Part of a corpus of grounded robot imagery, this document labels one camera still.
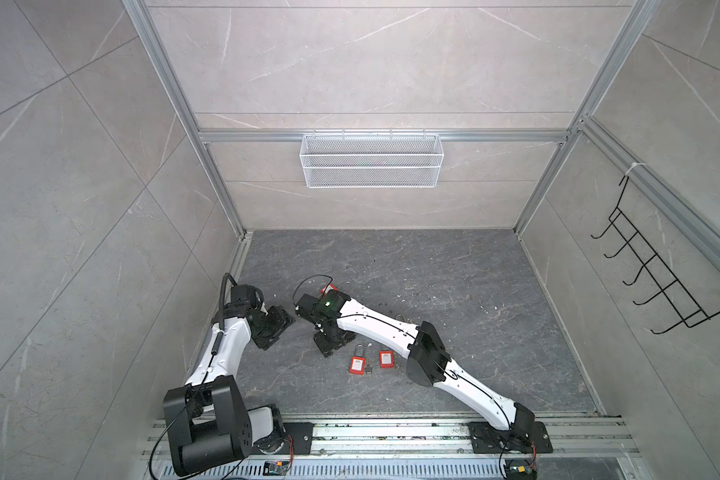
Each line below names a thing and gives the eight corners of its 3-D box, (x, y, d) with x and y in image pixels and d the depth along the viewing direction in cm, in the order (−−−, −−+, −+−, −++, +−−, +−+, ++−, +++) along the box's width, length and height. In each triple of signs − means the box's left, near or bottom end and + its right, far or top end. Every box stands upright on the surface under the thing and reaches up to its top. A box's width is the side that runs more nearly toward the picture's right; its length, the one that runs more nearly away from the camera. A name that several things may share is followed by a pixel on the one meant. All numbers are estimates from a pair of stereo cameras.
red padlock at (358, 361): (349, 374, 86) (349, 371, 84) (350, 346, 91) (350, 343, 89) (366, 374, 86) (366, 371, 84) (366, 346, 91) (366, 343, 89)
